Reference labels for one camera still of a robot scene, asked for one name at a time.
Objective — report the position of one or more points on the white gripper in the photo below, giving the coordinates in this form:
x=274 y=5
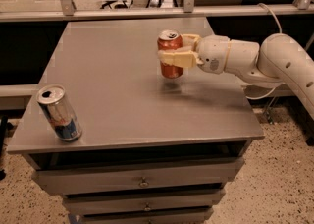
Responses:
x=212 y=54

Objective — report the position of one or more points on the red coke can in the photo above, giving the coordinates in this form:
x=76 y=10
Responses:
x=168 y=42

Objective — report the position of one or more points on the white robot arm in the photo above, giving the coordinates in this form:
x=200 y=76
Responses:
x=278 y=60

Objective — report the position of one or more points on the silver blue energy drink can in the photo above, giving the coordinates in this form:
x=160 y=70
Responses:
x=57 y=109

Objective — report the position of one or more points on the grey drawer cabinet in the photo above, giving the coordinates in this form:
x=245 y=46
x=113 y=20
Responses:
x=129 y=113

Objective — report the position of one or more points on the top grey drawer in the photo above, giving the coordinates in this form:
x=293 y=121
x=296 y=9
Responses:
x=138 y=176

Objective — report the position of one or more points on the grey drawer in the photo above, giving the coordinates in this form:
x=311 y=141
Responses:
x=138 y=176
x=143 y=202
x=169 y=216

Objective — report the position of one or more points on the middle grey drawer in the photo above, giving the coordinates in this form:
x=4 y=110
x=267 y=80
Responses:
x=143 y=202

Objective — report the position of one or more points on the bottom grey drawer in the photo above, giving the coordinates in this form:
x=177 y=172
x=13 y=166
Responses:
x=169 y=216

